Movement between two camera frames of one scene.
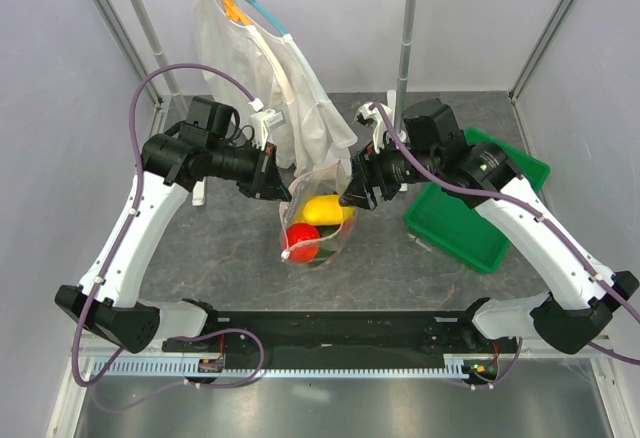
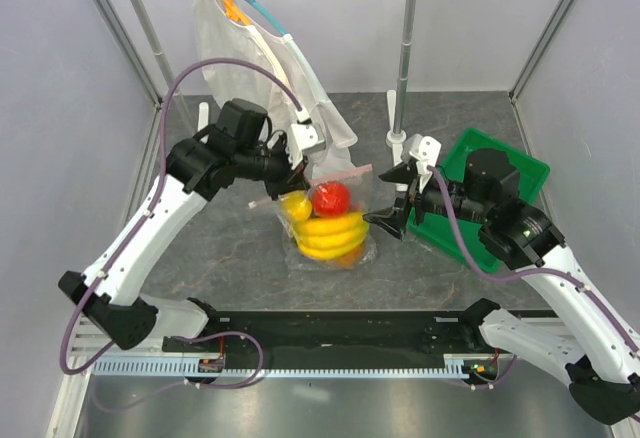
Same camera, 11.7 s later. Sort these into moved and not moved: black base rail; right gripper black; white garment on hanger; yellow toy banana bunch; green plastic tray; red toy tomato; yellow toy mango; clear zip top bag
Moved: yellow toy mango; red toy tomato; yellow toy banana bunch; right gripper black; clear zip top bag
Not moved: white garment on hanger; black base rail; green plastic tray
